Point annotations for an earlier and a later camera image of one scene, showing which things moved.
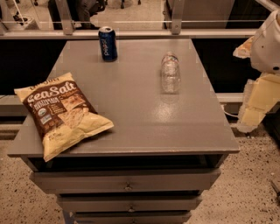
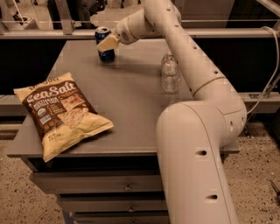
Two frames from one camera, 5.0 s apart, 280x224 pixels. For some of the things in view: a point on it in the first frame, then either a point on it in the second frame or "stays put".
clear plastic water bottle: [171, 73] stays put
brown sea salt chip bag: [61, 113] stays put
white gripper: [267, 51] -> [124, 34]
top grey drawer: [129, 180] stays put
